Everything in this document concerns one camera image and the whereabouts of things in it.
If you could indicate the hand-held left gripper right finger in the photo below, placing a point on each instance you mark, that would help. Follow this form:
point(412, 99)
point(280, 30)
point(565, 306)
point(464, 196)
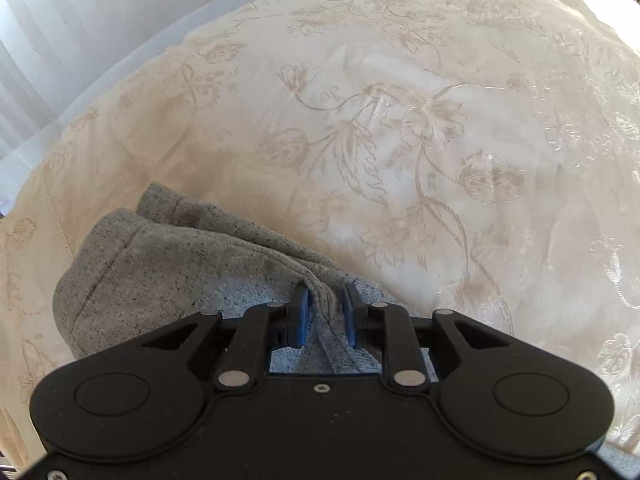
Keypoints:
point(350, 321)

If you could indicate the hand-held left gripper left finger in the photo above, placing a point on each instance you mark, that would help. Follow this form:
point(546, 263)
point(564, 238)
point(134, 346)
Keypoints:
point(302, 316)

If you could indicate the grey speckled pants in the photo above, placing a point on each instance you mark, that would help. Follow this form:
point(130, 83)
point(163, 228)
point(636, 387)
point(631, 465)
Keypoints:
point(165, 270)

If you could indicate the cream floral bedspread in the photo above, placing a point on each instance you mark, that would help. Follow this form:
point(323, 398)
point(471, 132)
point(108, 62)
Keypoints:
point(400, 125)

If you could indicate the white curtain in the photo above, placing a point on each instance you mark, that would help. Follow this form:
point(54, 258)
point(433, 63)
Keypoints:
point(75, 15)

